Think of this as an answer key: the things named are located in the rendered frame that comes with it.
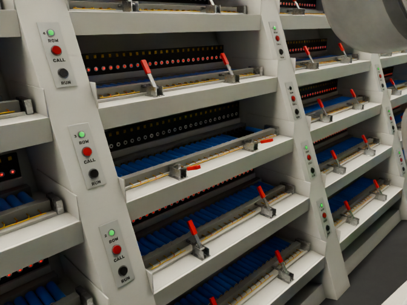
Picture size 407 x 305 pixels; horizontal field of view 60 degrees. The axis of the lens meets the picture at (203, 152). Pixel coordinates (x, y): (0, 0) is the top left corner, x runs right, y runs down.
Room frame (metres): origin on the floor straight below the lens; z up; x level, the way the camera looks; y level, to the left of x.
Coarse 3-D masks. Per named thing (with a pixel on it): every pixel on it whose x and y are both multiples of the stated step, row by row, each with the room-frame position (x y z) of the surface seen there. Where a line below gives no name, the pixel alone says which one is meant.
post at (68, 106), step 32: (32, 0) 0.66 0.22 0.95; (64, 0) 0.70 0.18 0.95; (32, 32) 0.65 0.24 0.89; (64, 32) 0.69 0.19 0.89; (0, 64) 0.78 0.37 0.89; (32, 64) 0.64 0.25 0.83; (64, 96) 0.66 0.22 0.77; (64, 128) 0.65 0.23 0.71; (96, 128) 0.69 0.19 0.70; (32, 160) 0.77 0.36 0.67; (64, 160) 0.64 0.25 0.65; (96, 192) 0.67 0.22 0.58; (96, 224) 0.65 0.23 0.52; (128, 224) 0.69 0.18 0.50; (96, 256) 0.64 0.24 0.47; (128, 288) 0.67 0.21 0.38
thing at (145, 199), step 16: (208, 128) 1.10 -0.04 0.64; (288, 128) 1.10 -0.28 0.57; (144, 144) 0.94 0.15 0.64; (160, 144) 0.98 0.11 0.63; (272, 144) 1.04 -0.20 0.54; (288, 144) 1.08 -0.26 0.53; (208, 160) 0.92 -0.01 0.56; (224, 160) 0.92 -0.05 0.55; (240, 160) 0.93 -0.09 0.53; (256, 160) 0.98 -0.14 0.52; (192, 176) 0.82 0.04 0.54; (208, 176) 0.85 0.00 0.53; (224, 176) 0.90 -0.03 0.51; (128, 192) 0.75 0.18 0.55; (144, 192) 0.74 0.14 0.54; (160, 192) 0.76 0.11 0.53; (176, 192) 0.79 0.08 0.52; (192, 192) 0.83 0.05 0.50; (128, 208) 0.71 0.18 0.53; (144, 208) 0.73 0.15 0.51; (160, 208) 0.77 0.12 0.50
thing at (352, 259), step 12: (384, 216) 1.55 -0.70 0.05; (396, 216) 1.55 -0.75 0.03; (372, 228) 1.45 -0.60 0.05; (384, 228) 1.46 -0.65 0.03; (360, 240) 1.37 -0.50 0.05; (372, 240) 1.38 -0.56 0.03; (348, 252) 1.29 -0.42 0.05; (360, 252) 1.31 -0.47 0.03; (348, 264) 1.24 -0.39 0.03; (312, 288) 1.11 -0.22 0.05; (288, 300) 1.08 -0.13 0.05; (300, 300) 1.06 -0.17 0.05; (312, 300) 1.08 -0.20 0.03
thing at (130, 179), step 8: (272, 128) 1.11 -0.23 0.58; (248, 136) 1.04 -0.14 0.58; (256, 136) 1.05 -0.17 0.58; (264, 136) 1.08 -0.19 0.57; (272, 136) 1.08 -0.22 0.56; (224, 144) 0.97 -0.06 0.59; (232, 144) 0.98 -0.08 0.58; (240, 144) 1.01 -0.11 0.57; (200, 152) 0.91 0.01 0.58; (208, 152) 0.92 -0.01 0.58; (216, 152) 0.94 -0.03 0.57; (224, 152) 0.94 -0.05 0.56; (176, 160) 0.86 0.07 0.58; (184, 160) 0.87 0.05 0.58; (192, 160) 0.89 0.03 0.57; (152, 168) 0.81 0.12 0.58; (160, 168) 0.82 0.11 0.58; (168, 168) 0.84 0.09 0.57; (128, 176) 0.77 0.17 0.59; (136, 176) 0.78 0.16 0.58; (144, 176) 0.79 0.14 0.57; (152, 176) 0.81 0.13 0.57; (128, 184) 0.76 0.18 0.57
